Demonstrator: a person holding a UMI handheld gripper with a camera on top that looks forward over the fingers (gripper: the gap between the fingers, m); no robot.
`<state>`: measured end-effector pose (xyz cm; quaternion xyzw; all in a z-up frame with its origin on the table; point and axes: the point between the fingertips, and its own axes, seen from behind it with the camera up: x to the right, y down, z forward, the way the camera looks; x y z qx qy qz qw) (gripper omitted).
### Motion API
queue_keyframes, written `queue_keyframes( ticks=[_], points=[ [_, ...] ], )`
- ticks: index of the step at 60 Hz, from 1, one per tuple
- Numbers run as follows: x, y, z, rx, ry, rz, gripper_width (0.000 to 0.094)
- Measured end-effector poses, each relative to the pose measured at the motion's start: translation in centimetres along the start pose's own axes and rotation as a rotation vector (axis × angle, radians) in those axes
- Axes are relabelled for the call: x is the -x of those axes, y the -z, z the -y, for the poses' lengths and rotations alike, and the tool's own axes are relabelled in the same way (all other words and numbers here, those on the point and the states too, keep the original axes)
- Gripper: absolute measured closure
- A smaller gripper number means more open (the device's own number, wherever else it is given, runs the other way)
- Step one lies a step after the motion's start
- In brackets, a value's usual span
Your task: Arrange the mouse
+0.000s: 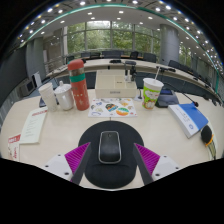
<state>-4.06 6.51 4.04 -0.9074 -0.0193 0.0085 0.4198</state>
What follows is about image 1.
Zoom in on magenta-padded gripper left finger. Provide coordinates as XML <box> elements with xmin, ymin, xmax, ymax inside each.
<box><xmin>43</xmin><ymin>142</ymin><xmax>92</xmax><ymax>186</ymax></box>

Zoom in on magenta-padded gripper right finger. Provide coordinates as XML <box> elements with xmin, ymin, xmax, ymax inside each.
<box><xmin>132</xmin><ymin>142</ymin><xmax>181</xmax><ymax>186</ymax></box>

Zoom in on black computer mouse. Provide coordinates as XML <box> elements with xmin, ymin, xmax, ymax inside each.
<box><xmin>98</xmin><ymin>130</ymin><xmax>123</xmax><ymax>165</ymax></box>

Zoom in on black mouse pad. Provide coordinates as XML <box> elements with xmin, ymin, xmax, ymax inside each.
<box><xmin>77</xmin><ymin>120</ymin><xmax>145</xmax><ymax>190</ymax></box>

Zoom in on cream booklet red heading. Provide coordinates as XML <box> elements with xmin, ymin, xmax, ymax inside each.
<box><xmin>18</xmin><ymin>106</ymin><xmax>49</xmax><ymax>145</ymax></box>

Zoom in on blue and white book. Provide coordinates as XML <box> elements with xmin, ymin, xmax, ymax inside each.
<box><xmin>167</xmin><ymin>102</ymin><xmax>210</xmax><ymax>139</ymax></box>

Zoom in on colourful sticker sheet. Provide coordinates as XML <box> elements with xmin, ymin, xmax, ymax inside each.
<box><xmin>87</xmin><ymin>97</ymin><xmax>138</xmax><ymax>119</ymax></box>

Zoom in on white lidded mug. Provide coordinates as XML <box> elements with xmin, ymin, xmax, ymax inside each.
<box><xmin>53</xmin><ymin>80</ymin><xmax>75</xmax><ymax>112</ymax></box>

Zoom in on dark flat desk device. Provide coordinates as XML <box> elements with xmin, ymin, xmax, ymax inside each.
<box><xmin>154</xmin><ymin>88</ymin><xmax>180</xmax><ymax>109</ymax></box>

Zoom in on magazine with fan print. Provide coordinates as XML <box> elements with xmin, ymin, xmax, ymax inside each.
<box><xmin>7</xmin><ymin>133</ymin><xmax>22</xmax><ymax>163</ymax></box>

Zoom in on green printed paper cup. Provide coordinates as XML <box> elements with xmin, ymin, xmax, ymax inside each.
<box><xmin>141</xmin><ymin>66</ymin><xmax>165</xmax><ymax>110</ymax></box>

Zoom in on black microphone yellow band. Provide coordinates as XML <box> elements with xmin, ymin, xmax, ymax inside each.
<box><xmin>200</xmin><ymin>124</ymin><xmax>218</xmax><ymax>160</ymax></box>

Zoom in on white paper cup stack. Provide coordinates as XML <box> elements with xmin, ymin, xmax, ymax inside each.
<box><xmin>37</xmin><ymin>82</ymin><xmax>58</xmax><ymax>113</ymax></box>

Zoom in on red thermos bottle green band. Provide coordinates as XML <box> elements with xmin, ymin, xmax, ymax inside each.
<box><xmin>67</xmin><ymin>59</ymin><xmax>91</xmax><ymax>112</ymax></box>

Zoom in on cream cardboard box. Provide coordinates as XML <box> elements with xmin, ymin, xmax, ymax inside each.
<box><xmin>94</xmin><ymin>69</ymin><xmax>138</xmax><ymax>99</ymax></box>

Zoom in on grey boxy monitor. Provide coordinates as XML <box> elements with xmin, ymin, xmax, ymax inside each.
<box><xmin>18</xmin><ymin>79</ymin><xmax>36</xmax><ymax>98</ymax></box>

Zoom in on white floor appliance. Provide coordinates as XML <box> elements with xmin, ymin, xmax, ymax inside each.
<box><xmin>32</xmin><ymin>70</ymin><xmax>43</xmax><ymax>88</ymax></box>

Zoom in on long curved conference desk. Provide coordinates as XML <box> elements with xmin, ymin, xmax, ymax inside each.
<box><xmin>46</xmin><ymin>58</ymin><xmax>223</xmax><ymax>101</ymax></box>

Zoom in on dark office chairs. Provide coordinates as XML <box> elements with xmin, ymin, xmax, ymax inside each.
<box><xmin>64</xmin><ymin>49</ymin><xmax>221</xmax><ymax>94</ymax></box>

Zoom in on ceiling lights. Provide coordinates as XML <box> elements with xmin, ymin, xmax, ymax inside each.
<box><xmin>16</xmin><ymin>0</ymin><xmax>224</xmax><ymax>68</ymax></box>

